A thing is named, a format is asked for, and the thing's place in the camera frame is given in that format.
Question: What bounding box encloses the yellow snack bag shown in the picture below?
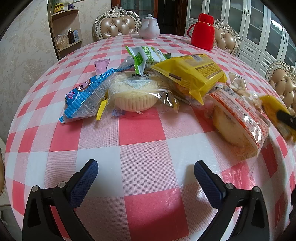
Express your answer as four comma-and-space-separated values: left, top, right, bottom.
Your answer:
259, 95, 295, 143

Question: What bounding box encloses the red white bread package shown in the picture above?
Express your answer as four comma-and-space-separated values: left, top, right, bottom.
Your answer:
203, 84, 269, 160

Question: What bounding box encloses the yellow snack package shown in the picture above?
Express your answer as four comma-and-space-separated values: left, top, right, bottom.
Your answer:
152, 54, 227, 104

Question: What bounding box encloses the blue snack packet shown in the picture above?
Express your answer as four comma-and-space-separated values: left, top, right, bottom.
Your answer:
59, 68, 116, 123

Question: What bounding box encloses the green white snack packet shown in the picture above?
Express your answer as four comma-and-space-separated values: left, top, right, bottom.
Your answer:
125, 46, 171, 76

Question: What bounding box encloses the clear packaged round cake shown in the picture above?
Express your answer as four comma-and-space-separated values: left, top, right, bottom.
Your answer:
96, 71, 180, 121

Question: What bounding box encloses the pink wafer packet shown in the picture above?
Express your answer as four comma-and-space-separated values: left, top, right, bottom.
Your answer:
94, 58, 110, 76

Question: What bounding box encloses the clear bag of nuts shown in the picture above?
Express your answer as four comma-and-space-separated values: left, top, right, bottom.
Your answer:
228, 72, 263, 113

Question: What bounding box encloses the beige tufted chair right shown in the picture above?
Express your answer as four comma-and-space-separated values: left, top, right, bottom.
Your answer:
265, 60, 296, 116

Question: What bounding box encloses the beige tufted chair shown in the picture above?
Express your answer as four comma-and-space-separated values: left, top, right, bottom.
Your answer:
93, 6, 141, 41
214, 19, 241, 57
265, 60, 296, 116

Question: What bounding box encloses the white glass door cabinet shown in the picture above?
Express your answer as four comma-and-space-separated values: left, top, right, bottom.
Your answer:
185, 0, 295, 76

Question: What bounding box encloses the beige tufted chair middle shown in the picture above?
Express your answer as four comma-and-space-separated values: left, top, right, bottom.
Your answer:
214, 19, 241, 57

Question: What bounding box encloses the red checkered tablecloth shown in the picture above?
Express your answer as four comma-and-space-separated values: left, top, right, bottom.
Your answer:
5, 34, 295, 240

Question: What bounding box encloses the red thermos jug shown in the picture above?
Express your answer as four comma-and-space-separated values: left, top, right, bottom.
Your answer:
187, 13, 215, 51

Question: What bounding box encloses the white teapot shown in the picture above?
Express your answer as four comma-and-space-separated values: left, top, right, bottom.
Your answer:
138, 14, 161, 39

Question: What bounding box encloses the bag on lower shelf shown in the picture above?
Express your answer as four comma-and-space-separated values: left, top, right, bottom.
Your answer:
56, 34, 69, 50

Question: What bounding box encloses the dark bottle on shelf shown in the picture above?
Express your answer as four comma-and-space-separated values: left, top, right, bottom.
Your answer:
67, 28, 75, 45

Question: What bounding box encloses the beige tufted chair left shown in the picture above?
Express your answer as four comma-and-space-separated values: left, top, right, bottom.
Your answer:
93, 6, 141, 41

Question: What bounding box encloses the wooden corner shelf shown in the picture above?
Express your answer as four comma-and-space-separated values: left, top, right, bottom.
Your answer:
47, 1, 83, 60

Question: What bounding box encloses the yellow jar on shelf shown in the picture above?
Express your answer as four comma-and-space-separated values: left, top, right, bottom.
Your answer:
54, 3, 65, 14

